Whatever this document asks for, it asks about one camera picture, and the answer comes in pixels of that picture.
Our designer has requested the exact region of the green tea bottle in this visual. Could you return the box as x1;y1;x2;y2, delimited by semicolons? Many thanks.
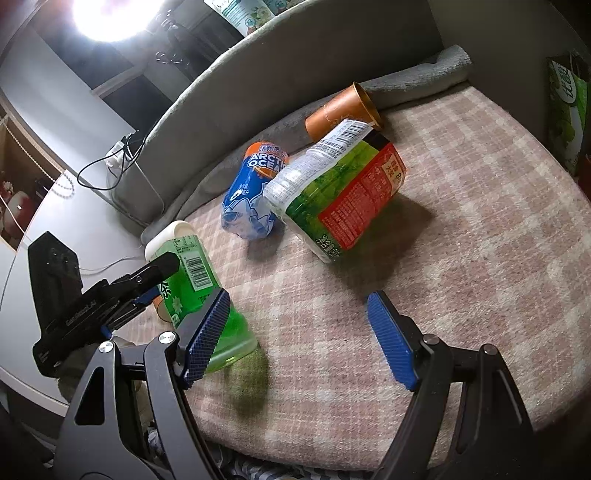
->
145;221;257;373

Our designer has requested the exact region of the orange paper cup near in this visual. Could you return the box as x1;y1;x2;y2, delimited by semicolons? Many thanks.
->
152;295;172;323

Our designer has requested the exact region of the orange paper cup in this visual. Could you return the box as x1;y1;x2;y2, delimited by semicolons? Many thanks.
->
304;82;383;142
152;295;172;323

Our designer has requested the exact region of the orange paper cup far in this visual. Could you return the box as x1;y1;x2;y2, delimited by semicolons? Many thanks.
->
304;82;383;142

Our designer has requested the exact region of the blue Arctic Ocean can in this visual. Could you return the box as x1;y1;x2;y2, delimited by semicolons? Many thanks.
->
221;141;288;241

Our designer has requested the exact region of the white power strip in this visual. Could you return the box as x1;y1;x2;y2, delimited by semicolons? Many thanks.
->
104;140;126;169

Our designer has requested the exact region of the pink plaid blanket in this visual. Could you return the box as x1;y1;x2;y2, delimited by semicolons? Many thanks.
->
187;85;590;470

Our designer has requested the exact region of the black light tripod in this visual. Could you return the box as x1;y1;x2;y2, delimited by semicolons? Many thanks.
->
155;10;215;80

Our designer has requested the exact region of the grey rolled blanket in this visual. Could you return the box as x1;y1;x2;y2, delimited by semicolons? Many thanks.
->
112;1;472;243

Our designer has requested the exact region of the green paper bag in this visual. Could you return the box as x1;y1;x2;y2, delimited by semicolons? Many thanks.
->
547;51;590;177

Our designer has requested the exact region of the black power cable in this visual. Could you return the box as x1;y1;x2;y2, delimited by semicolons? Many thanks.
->
75;131;153;192

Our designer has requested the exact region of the ring light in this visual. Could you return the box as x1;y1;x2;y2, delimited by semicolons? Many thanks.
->
71;0;165;43

